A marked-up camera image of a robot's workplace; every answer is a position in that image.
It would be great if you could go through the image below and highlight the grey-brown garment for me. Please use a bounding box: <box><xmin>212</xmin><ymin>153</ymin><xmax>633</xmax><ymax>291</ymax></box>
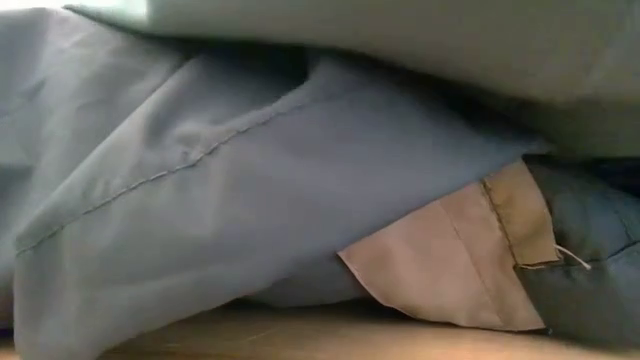
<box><xmin>0</xmin><ymin>7</ymin><xmax>551</xmax><ymax>360</ymax></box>

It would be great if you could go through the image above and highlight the teal grey shirt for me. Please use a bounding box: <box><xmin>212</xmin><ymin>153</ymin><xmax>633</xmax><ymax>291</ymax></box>
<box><xmin>63</xmin><ymin>0</ymin><xmax>640</xmax><ymax>160</ymax></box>

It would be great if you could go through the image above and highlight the dark green garment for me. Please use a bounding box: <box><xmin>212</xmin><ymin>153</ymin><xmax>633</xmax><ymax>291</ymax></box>
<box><xmin>337</xmin><ymin>158</ymin><xmax>640</xmax><ymax>351</ymax></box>

